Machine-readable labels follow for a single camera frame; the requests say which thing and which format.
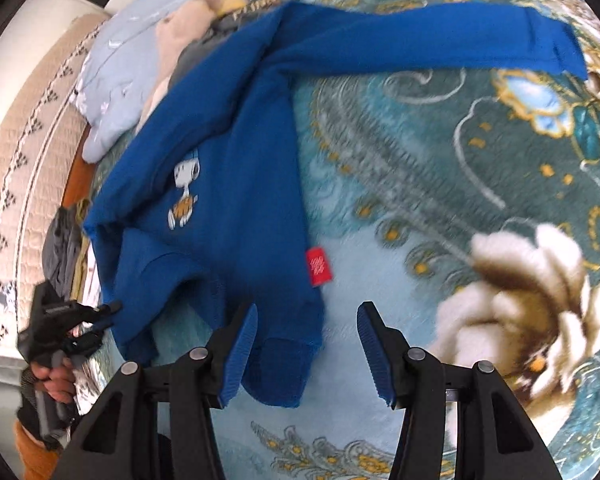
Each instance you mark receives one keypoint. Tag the person's left hand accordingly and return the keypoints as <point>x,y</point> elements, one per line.
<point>57,382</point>

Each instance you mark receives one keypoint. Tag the grey folded clothes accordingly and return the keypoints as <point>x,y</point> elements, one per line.
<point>62,255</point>

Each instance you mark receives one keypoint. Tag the wooden bed frame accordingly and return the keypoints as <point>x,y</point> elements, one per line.
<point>77,185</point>

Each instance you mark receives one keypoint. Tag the light blue pillow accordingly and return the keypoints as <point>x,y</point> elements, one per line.
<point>125,60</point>

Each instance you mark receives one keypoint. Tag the teal floral blanket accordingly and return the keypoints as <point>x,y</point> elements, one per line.
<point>405,185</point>

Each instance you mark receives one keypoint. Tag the beige garment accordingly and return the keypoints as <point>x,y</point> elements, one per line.
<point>190,25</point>

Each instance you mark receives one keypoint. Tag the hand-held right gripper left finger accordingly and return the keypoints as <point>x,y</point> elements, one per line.
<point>240,350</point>

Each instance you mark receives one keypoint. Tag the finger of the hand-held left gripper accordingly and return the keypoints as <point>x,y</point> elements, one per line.
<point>97,312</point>
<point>82,345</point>

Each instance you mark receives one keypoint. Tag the blue sweater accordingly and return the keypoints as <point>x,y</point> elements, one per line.
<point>240,160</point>

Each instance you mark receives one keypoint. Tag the beige quilted bed cover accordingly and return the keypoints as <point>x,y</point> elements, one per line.
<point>25,150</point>

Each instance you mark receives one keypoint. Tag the grey printed garment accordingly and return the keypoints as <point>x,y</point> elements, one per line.
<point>195,57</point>

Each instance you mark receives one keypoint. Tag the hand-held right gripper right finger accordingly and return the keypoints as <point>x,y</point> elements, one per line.
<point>375,355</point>

